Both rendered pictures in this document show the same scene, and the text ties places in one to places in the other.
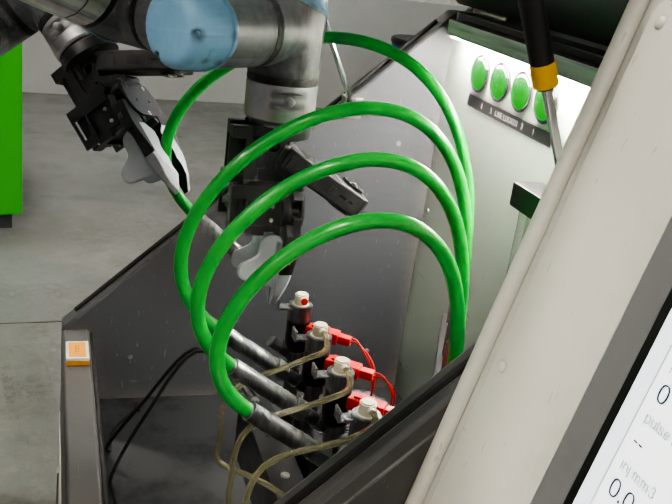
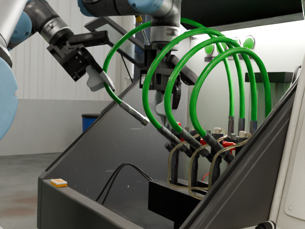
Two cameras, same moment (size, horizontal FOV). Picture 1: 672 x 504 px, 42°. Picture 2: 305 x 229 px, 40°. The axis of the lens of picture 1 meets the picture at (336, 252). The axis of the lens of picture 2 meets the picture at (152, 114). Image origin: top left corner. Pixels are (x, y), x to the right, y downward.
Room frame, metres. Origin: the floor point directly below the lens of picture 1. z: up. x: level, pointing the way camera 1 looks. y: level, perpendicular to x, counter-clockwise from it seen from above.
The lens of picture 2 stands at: (-0.12, 0.37, 1.22)
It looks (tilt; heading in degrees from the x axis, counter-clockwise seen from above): 3 degrees down; 346
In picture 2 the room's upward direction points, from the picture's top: 2 degrees clockwise
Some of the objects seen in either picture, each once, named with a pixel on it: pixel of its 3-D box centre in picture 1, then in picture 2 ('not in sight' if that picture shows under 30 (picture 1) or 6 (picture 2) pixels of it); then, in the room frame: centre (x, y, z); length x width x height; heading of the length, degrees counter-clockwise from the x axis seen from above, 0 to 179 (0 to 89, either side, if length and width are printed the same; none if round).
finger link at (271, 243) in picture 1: (262, 271); (164, 109); (0.90, 0.08, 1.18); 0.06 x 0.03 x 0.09; 109
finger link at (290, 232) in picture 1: (286, 235); (173, 92); (0.90, 0.06, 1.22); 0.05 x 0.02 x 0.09; 19
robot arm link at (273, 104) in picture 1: (280, 103); (165, 37); (0.91, 0.08, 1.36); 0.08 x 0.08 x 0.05
